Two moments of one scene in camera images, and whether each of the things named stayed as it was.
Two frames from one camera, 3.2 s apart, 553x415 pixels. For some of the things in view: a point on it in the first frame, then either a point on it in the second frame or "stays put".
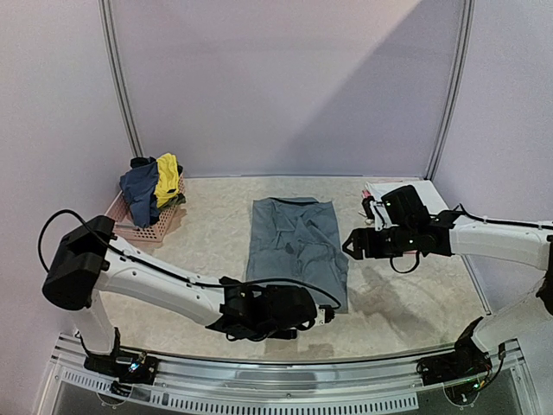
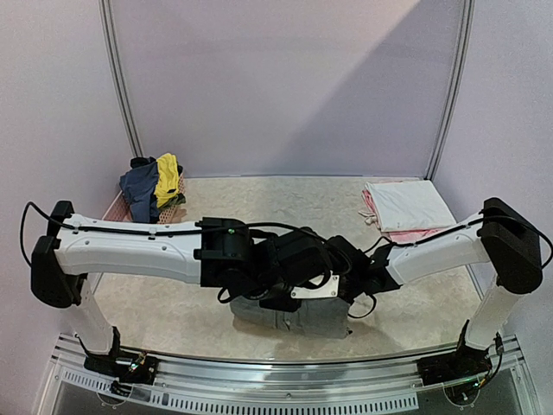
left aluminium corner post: x=107 y=14 stays put
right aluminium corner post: x=468 y=15 stays put
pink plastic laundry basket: x=125 y=226 stays put
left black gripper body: x=264 y=334 -> x=276 y=292
